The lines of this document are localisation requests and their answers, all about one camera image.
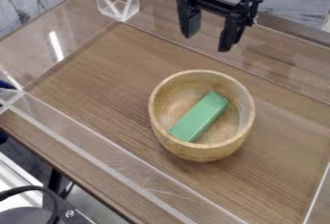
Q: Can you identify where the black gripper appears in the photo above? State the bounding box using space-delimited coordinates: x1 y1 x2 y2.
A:
175 0 263 52

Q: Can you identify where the green rectangular block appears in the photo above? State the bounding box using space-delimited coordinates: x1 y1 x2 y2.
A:
169 92 229 142

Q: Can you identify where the brown wooden bowl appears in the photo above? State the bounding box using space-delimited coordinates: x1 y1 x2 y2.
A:
149 70 257 162

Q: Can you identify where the blue object at left edge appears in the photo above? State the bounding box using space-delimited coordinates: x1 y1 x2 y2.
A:
0 79 16 90

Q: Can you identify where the black table leg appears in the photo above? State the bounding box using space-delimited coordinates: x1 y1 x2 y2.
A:
48 169 63 193

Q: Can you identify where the clear acrylic corner bracket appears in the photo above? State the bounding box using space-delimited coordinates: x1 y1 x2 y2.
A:
96 0 139 22

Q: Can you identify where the grey metal base plate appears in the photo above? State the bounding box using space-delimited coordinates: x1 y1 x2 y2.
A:
0 195 98 224

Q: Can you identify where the black cable bottom left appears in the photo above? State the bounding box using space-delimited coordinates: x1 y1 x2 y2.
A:
0 184 62 224

